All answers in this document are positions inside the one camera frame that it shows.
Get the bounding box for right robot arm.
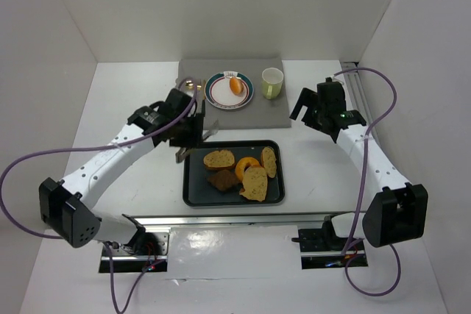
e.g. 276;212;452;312
290;79;428;248

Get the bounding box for bread slice upper left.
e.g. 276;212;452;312
203;149;236;171

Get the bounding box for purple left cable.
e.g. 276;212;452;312
0;76;199;314

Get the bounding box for brown chocolate croissant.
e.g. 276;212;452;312
207;170;240;193

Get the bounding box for aluminium rail right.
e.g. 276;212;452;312
343;71;370;122

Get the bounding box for round orange bun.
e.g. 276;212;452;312
229;76;244;96

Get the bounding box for metal tongs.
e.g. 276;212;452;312
175;120;219;163

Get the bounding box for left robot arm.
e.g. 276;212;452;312
39;88;205;253

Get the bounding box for large front bread slice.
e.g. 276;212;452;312
239;166;268;202

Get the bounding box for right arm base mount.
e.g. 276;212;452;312
291;220;368;270

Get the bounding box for black baking tray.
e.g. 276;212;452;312
183;140;285;207

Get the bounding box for aluminium rail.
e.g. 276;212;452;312
343;71;370;122
133;212;345;227

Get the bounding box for orange glazed donut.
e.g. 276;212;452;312
234;157;260;182

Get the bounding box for bread slice right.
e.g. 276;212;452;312
261;146;277;179

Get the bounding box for light green mug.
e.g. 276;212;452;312
262;68;284;100

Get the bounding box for aluminium rail front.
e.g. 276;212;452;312
133;212;345;227

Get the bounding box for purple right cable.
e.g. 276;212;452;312
333;67;402;297

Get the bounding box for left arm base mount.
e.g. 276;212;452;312
99;217;170;274

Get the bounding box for purple cable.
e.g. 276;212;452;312
333;67;402;297
0;76;199;314

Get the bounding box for green handled gold fork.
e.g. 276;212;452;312
201;79;206;100

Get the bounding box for white plate green red rim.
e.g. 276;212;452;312
204;71;255;110

